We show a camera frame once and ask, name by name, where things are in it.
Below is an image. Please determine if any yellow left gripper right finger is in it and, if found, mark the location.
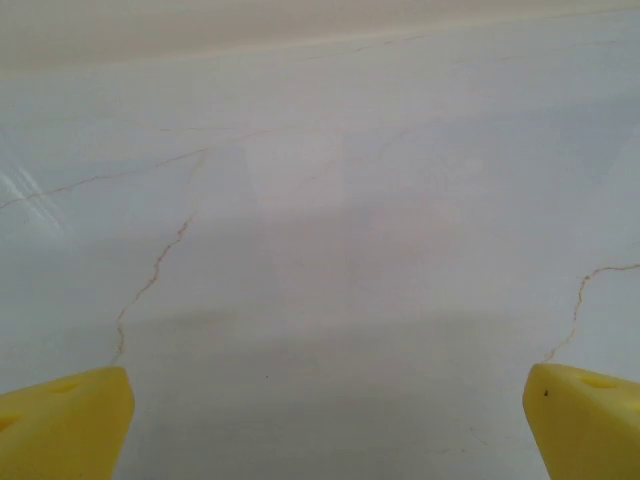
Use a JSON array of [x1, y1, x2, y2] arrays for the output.
[[521, 362, 640, 480]]

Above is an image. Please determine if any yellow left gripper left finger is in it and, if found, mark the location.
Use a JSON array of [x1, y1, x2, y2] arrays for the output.
[[0, 365, 136, 480]]

